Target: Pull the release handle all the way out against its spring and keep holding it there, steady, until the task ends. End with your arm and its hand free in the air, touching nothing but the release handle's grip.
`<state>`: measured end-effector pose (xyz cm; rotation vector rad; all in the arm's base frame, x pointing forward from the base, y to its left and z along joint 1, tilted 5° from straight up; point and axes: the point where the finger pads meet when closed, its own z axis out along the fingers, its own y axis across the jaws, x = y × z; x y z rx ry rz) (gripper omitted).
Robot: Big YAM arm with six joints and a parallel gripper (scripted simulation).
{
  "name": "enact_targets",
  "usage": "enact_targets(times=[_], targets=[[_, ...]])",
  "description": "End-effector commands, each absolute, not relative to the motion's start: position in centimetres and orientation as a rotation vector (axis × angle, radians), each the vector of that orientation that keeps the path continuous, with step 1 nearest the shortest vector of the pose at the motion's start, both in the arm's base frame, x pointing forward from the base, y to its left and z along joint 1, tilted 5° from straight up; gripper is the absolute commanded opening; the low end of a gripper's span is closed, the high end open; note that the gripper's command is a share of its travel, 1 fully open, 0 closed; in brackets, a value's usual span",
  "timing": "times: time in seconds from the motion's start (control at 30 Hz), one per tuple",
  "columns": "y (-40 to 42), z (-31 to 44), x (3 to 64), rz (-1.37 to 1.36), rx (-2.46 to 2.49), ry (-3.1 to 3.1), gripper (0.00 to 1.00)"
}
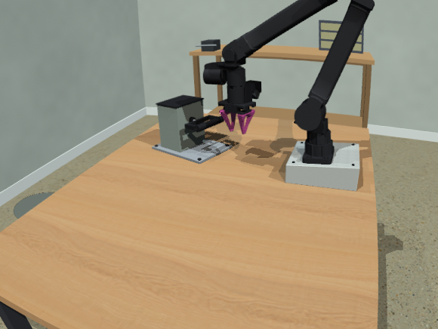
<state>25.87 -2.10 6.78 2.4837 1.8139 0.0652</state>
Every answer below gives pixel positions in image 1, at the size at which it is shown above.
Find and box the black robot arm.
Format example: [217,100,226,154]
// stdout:
[203,0,375,165]

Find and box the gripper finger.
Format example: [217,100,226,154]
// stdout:
[237,109,255,134]
[219,109,236,131]

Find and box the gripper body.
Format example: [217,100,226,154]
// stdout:
[218,85,256,115]

